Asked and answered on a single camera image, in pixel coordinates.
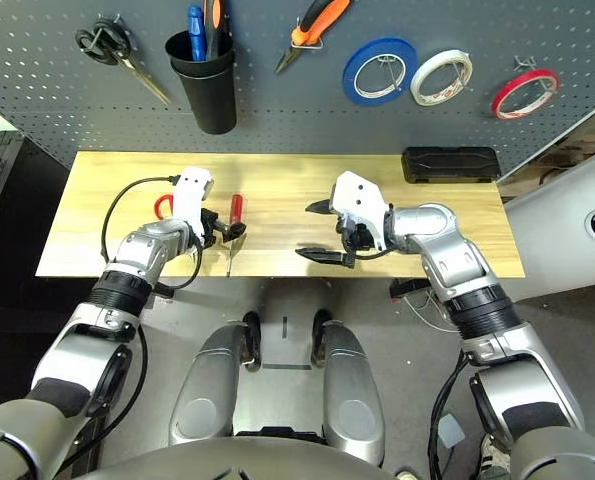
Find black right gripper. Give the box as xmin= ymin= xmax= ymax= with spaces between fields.
xmin=295 ymin=198 xmax=379 ymax=268

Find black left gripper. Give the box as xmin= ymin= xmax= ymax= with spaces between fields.
xmin=199 ymin=208 xmax=249 ymax=249

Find red handled screwdriver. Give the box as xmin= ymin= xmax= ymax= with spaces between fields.
xmin=225 ymin=193 xmax=246 ymax=278

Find red handled scissors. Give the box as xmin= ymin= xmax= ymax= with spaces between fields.
xmin=155 ymin=194 xmax=177 ymax=221

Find orange black needle-nose pliers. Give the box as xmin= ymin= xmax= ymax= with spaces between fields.
xmin=275 ymin=0 xmax=353 ymax=75

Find red tape roll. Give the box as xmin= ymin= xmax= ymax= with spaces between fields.
xmin=491 ymin=68 xmax=562 ymax=122

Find dark grey pegboard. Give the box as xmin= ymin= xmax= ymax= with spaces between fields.
xmin=0 ymin=0 xmax=595 ymax=174

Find black plastic cup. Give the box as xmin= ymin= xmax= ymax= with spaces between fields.
xmin=164 ymin=29 xmax=238 ymax=135

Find black plastic tool case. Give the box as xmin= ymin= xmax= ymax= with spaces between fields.
xmin=400 ymin=145 xmax=500 ymax=185

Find silver left robot leg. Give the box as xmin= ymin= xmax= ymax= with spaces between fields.
xmin=169 ymin=319 xmax=266 ymax=446

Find silver robot leg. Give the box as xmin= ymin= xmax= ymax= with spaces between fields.
xmin=169 ymin=319 xmax=266 ymax=446
xmin=314 ymin=309 xmax=386 ymax=466

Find blue tape roll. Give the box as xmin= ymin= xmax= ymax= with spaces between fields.
xmin=342 ymin=37 xmax=420 ymax=107

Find silver right robot leg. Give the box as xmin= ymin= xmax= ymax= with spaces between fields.
xmin=314 ymin=309 xmax=386 ymax=466

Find white tape roll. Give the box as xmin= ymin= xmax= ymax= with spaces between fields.
xmin=409 ymin=48 xmax=474 ymax=108

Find grey robot torso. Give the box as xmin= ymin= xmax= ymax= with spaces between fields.
xmin=81 ymin=434 xmax=398 ymax=480

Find black cabinet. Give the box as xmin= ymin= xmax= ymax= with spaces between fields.
xmin=0 ymin=134 xmax=73 ymax=301

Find grey foot pedal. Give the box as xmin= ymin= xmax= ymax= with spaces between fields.
xmin=436 ymin=412 xmax=466 ymax=450

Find white rounded machine body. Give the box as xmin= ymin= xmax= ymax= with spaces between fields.
xmin=501 ymin=144 xmax=595 ymax=304

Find black white shoe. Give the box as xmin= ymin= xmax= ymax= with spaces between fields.
xmin=476 ymin=432 xmax=513 ymax=480

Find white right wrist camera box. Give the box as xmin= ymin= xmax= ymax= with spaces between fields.
xmin=329 ymin=170 xmax=393 ymax=251

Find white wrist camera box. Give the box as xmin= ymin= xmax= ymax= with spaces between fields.
xmin=169 ymin=167 xmax=214 ymax=236
xmin=329 ymin=170 xmax=393 ymax=251

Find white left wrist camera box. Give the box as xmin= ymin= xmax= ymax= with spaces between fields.
xmin=169 ymin=167 xmax=214 ymax=236

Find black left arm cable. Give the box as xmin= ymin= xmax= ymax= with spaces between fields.
xmin=51 ymin=174 xmax=206 ymax=480

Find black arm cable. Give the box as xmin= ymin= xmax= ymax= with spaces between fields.
xmin=51 ymin=174 xmax=206 ymax=480
xmin=341 ymin=234 xmax=473 ymax=480

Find white floor cables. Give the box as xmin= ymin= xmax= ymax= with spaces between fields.
xmin=406 ymin=292 xmax=458 ymax=334

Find blue handled screwdriver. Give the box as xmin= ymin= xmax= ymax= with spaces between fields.
xmin=186 ymin=5 xmax=208 ymax=62

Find orange black handled screwdriver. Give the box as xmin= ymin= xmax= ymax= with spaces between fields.
xmin=202 ymin=0 xmax=227 ymax=61

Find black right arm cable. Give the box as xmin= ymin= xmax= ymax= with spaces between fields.
xmin=341 ymin=234 xmax=473 ymax=480

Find black handled scissors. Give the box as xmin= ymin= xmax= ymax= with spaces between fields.
xmin=74 ymin=14 xmax=172 ymax=106

